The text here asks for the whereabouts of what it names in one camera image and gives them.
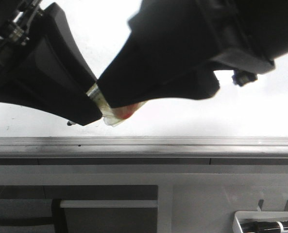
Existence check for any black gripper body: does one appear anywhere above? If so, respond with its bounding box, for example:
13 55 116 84
196 0 288 74

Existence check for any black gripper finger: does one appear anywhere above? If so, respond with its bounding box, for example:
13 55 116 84
98 0 220 108
0 2 102 126

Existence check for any white whiteboard marker pen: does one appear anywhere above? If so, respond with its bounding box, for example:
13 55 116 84
86 84 147 127

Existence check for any dark framed panel below board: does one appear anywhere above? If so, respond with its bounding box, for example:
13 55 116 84
0 185 158 233

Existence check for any white tray with dark item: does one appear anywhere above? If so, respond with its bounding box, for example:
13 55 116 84
232 211 288 233

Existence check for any white whiteboard with aluminium frame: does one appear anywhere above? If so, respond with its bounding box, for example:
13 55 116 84
0 0 288 158

